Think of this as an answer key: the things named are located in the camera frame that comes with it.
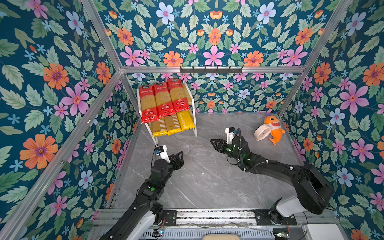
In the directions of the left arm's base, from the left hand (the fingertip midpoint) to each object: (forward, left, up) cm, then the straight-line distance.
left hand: (181, 150), depth 77 cm
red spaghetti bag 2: (+18, +7, +17) cm, 25 cm away
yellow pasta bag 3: (+22, -2, -1) cm, 23 cm away
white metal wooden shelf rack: (+24, -6, +16) cm, 30 cm away
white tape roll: (+16, -51, -9) cm, 54 cm away
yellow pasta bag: (+17, +14, -1) cm, 22 cm away
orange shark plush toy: (+19, -64, -14) cm, 68 cm away
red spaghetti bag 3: (+25, 0, +16) cm, 29 cm away
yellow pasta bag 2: (+20, +6, -1) cm, 21 cm away
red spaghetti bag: (+14, +14, +16) cm, 26 cm away
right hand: (+5, -17, 0) cm, 18 cm away
